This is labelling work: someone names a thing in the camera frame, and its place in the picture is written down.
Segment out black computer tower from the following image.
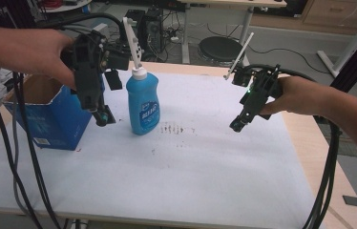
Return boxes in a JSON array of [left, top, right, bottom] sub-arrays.
[[124, 7, 165, 62]]

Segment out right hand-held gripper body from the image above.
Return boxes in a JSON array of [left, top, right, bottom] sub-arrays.
[[223, 31, 284, 134]]

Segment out thin grey cable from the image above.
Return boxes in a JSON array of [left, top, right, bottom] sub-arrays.
[[11, 92, 33, 219]]

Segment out wooden cabinet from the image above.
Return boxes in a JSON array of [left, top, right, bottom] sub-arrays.
[[303, 0, 357, 29]]

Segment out round white table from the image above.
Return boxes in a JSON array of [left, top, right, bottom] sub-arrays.
[[38, 0, 94, 14]]

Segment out white desk with metal legs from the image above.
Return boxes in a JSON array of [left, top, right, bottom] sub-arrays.
[[178, 0, 288, 66]]

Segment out thin black floor cable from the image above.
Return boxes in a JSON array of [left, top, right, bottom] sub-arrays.
[[247, 44, 332, 76]]

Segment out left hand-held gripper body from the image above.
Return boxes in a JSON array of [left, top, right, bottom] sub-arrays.
[[60, 17, 144, 128]]

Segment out thick black cable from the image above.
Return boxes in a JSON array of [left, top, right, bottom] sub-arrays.
[[245, 63, 342, 229], [0, 68, 45, 229], [37, 11, 127, 42], [13, 72, 63, 229]]

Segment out blue cardboard box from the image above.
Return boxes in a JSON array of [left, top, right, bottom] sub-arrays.
[[2, 73, 94, 152]]

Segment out person's right hand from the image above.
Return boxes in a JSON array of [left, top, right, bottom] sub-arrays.
[[258, 75, 327, 116]]

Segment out white metal stand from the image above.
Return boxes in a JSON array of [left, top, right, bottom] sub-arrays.
[[316, 9, 357, 78]]

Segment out white table mat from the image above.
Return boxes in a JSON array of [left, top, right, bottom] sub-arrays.
[[0, 69, 327, 229]]

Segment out black round stool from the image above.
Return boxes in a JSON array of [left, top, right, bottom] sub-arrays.
[[198, 35, 248, 67]]

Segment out blue bottle with white cap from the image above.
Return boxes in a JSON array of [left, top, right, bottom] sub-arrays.
[[125, 62, 161, 136]]

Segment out person's left hand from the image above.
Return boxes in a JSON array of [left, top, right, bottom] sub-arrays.
[[17, 28, 76, 90]]

